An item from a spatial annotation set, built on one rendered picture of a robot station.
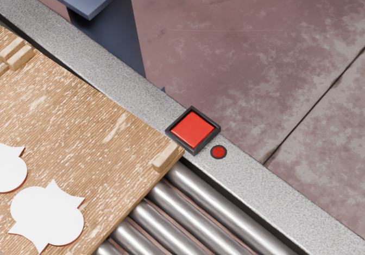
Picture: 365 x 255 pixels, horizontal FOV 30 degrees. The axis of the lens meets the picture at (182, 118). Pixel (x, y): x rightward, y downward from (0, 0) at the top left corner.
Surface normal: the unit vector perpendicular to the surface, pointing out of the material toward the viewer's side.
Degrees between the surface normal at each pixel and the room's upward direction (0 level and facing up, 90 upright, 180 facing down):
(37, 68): 0
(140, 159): 0
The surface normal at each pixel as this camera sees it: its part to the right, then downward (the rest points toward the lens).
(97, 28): 0.00, 0.83
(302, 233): -0.07, -0.55
